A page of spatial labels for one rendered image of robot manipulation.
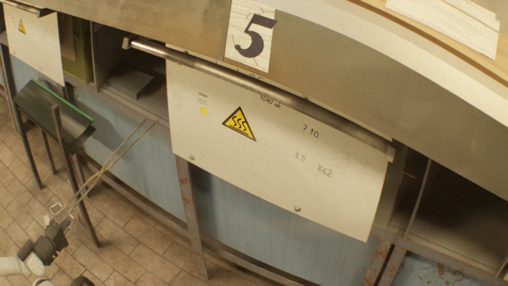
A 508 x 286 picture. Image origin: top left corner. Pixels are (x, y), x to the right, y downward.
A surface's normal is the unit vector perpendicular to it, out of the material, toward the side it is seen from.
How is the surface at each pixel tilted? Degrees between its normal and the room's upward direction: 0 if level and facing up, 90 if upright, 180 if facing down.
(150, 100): 0
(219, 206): 90
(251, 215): 90
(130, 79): 0
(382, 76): 80
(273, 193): 90
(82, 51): 90
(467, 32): 27
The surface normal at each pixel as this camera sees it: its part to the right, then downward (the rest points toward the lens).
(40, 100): 0.00, -0.71
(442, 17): -0.25, -0.37
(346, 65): -0.54, 0.45
